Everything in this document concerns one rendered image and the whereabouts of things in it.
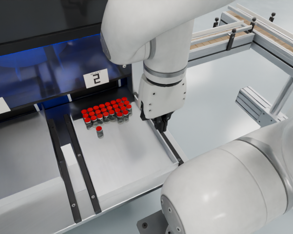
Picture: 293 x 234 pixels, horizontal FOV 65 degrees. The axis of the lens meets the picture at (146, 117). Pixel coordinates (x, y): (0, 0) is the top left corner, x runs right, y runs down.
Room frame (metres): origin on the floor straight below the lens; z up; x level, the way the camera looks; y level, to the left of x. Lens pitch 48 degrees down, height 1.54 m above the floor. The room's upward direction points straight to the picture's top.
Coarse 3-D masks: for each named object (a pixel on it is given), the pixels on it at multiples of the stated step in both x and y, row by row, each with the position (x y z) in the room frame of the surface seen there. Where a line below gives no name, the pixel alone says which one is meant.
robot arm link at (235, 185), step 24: (240, 144) 0.19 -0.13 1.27; (192, 168) 0.15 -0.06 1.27; (216, 168) 0.15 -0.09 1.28; (240, 168) 0.15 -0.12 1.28; (264, 168) 0.15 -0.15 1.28; (168, 192) 0.13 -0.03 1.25; (192, 192) 0.12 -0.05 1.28; (216, 192) 0.12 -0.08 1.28; (240, 192) 0.12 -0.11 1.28; (264, 192) 0.12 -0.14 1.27; (168, 216) 0.10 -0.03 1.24; (192, 216) 0.09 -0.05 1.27; (216, 216) 0.09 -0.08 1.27; (240, 216) 0.09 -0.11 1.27; (264, 216) 0.10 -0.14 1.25
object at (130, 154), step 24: (72, 120) 0.55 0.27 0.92; (96, 144) 0.47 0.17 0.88; (120, 144) 0.47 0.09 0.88; (144, 144) 0.47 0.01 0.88; (96, 168) 0.38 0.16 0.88; (120, 168) 0.38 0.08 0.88; (144, 168) 0.38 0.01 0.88; (168, 168) 0.36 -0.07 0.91; (96, 192) 0.28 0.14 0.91; (120, 192) 0.29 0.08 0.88
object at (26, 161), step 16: (0, 128) 0.54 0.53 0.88; (16, 128) 0.54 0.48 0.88; (32, 128) 0.54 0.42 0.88; (48, 128) 0.52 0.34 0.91; (0, 144) 0.47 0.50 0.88; (16, 144) 0.47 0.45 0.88; (32, 144) 0.47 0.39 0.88; (48, 144) 0.47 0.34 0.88; (0, 160) 0.40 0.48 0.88; (16, 160) 0.40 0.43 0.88; (32, 160) 0.40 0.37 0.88; (48, 160) 0.40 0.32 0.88; (0, 176) 0.35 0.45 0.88; (16, 176) 0.35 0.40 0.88; (32, 176) 0.35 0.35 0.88; (48, 176) 0.35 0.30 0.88; (0, 192) 0.29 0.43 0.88; (16, 192) 0.28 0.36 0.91; (32, 192) 0.29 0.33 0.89
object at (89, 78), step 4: (92, 72) 0.65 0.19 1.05; (96, 72) 0.66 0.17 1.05; (100, 72) 0.66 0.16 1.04; (104, 72) 0.67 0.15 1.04; (84, 76) 0.64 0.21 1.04; (88, 76) 0.64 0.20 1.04; (92, 76) 0.65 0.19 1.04; (96, 76) 0.66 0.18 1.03; (100, 76) 0.66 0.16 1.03; (104, 76) 0.67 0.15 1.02; (88, 80) 0.64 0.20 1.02; (92, 80) 0.65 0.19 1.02; (96, 80) 0.65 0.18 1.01; (100, 80) 0.66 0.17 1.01; (104, 80) 0.67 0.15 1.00; (108, 80) 0.67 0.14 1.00; (88, 84) 0.64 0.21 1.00; (92, 84) 0.65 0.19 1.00; (96, 84) 0.65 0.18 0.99
